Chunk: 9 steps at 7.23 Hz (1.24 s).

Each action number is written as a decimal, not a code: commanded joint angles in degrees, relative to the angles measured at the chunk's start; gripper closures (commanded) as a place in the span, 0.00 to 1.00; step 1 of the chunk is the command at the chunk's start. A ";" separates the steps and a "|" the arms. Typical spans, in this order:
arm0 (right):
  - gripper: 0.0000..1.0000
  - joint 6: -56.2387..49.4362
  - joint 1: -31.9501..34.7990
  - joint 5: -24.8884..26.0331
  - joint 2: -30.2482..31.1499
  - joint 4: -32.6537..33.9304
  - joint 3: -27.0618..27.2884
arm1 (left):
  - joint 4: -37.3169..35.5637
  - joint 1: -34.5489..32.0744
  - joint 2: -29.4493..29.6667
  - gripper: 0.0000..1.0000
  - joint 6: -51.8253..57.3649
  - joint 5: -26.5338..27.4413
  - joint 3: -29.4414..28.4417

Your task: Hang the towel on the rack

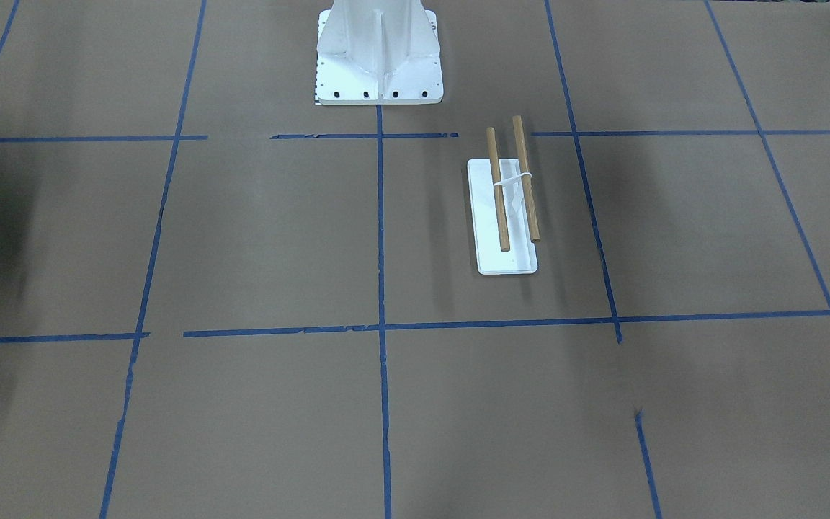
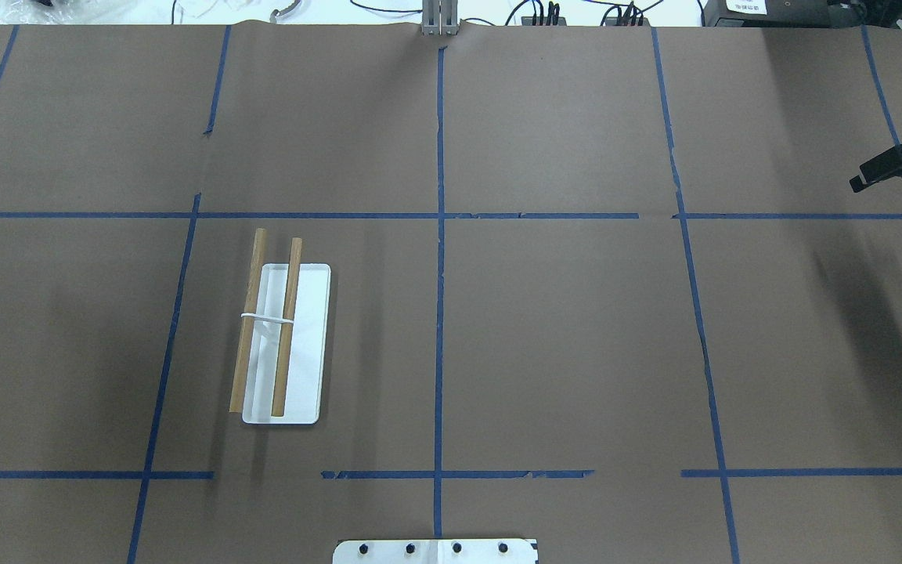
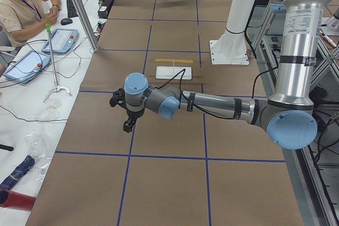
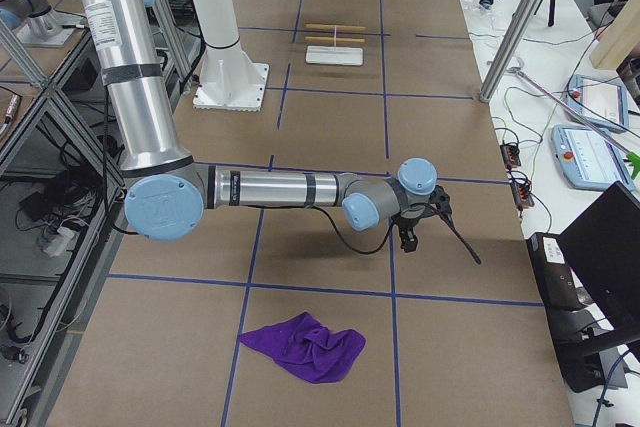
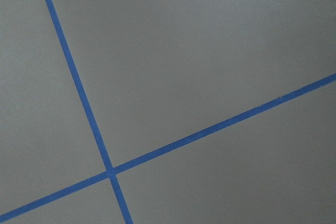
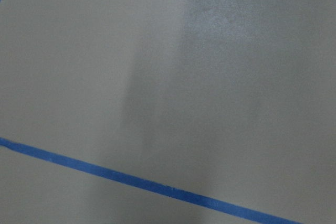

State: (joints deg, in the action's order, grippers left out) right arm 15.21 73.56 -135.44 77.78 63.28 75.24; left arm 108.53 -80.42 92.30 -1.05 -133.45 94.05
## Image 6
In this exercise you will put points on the long blue tape strip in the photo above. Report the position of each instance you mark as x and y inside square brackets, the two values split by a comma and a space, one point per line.
[154, 187]

